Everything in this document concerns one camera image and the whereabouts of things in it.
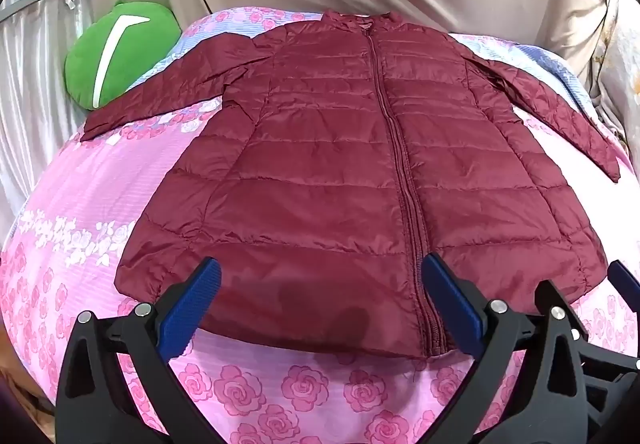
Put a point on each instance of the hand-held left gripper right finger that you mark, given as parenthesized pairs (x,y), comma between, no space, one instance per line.
(450,306)

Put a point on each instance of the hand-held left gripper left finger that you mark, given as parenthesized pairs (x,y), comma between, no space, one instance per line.
(192,306)

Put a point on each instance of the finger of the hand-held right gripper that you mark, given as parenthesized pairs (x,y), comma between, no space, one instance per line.
(622,275)

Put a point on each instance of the maroon quilted puffer jacket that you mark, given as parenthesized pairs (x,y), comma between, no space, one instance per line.
(325,174)

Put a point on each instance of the pink blue floral bed blanket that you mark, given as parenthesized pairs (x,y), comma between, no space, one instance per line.
(75,274)

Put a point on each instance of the pale floral cloth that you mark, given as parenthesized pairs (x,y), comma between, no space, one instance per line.
(622,54)

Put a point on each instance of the silver satin curtain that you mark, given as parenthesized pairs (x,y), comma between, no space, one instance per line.
(30,124)

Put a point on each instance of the green pillow with white stripe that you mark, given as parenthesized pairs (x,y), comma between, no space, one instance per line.
(85,64)

